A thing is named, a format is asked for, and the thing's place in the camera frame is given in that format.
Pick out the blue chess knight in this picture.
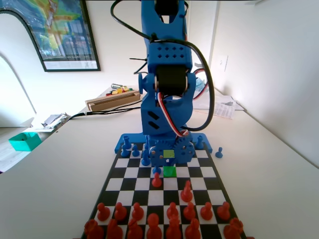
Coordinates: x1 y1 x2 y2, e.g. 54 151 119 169
141 149 151 167

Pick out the red chess pawn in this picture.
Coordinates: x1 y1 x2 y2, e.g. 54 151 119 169
200 202 213 221
131 202 145 222
96 203 111 222
216 201 231 221
114 202 128 221
152 172 162 188
166 202 179 221
183 202 196 221

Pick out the red chess knight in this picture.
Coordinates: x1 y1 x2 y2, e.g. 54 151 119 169
106 218 124 239
180 180 194 203

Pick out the red chess king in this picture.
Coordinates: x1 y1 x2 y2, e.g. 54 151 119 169
165 214 182 239

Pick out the red chess bishop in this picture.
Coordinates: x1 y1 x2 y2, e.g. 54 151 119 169
184 218 201 239
127 218 144 239

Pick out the red chess rook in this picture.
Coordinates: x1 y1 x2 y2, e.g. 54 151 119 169
223 218 244 239
84 219 105 239

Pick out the black and white chessboard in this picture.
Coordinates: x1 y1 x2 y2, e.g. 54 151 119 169
81 143 249 239

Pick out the long cardboard box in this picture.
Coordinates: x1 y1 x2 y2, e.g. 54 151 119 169
85 90 142 112

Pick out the printed paper sheet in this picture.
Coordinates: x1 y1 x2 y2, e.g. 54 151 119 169
214 102 236 120

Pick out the stack of papers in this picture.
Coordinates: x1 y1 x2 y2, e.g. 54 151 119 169
193 92 236 110

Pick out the crumpled grey packaging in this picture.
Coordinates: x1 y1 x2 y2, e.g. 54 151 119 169
41 112 72 129

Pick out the black framed map poster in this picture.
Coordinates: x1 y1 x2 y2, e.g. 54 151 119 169
0 0 101 72

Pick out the green plastic bin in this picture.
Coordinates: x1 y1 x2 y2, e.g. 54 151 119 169
8 132 42 152

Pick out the blue arm base plate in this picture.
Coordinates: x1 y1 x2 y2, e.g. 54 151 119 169
114 133 214 154

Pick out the black table cable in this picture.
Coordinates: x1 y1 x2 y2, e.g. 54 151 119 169
86 99 143 115
57 106 142 127

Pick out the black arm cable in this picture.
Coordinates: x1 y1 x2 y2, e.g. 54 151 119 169
111 0 215 132

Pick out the white light switch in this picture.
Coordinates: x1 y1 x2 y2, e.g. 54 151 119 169
218 55 229 72

